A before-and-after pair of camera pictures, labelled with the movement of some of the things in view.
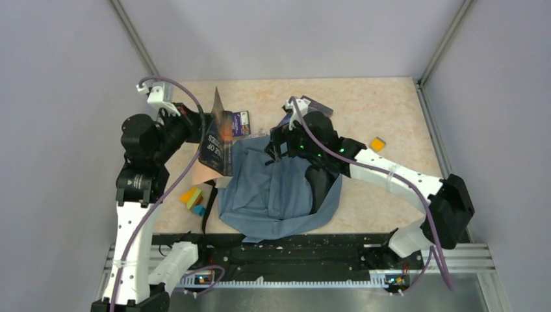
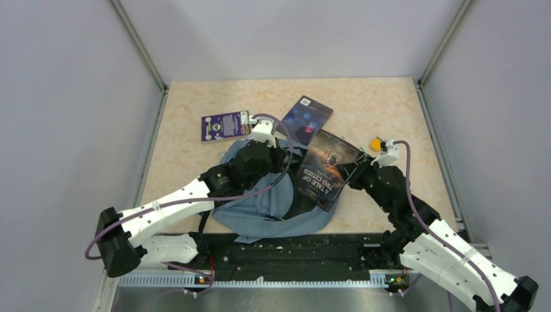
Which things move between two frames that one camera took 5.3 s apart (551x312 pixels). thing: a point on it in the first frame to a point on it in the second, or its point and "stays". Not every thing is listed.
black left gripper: (190, 119) to (279, 155)
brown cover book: (216, 150) to (322, 182)
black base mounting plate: (331, 254) stays
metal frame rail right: (492, 286) stays
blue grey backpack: (266, 199) stays
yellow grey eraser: (377, 144) stays
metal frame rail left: (147, 56) stays
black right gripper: (274, 147) to (353, 171)
